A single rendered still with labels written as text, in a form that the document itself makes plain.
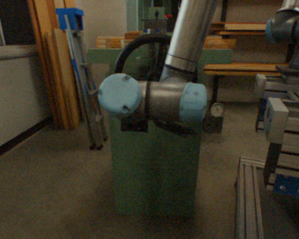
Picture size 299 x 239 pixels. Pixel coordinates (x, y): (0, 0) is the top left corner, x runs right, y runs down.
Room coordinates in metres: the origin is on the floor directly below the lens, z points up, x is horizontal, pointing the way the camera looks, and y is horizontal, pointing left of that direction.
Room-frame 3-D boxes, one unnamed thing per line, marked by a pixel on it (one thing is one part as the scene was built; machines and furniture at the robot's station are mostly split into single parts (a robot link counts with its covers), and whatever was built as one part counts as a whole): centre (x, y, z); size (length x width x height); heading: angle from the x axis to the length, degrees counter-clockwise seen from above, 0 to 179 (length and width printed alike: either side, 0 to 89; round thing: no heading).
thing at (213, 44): (0.96, -0.29, 0.92); 0.14 x 0.09 x 0.04; 178
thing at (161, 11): (1.08, -0.04, 1.03); 0.14 x 0.07 x 0.09; 178
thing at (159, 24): (0.86, -0.04, 0.99); 0.13 x 0.11 x 0.06; 88
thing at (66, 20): (1.77, 0.56, 0.58); 0.27 x 0.25 x 1.16; 85
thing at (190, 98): (0.40, -0.05, 0.82); 0.11 x 0.11 x 0.08; 85
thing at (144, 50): (0.87, -0.04, 0.92); 0.15 x 0.13 x 0.09; 88
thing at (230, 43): (1.06, -0.07, 0.92); 0.67 x 0.02 x 0.04; 88
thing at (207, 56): (0.95, -0.04, 0.87); 0.61 x 0.30 x 0.06; 88
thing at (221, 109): (0.84, -0.29, 0.65); 0.06 x 0.04 x 0.08; 88
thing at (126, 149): (1.18, -0.04, 0.36); 0.58 x 0.45 x 0.71; 178
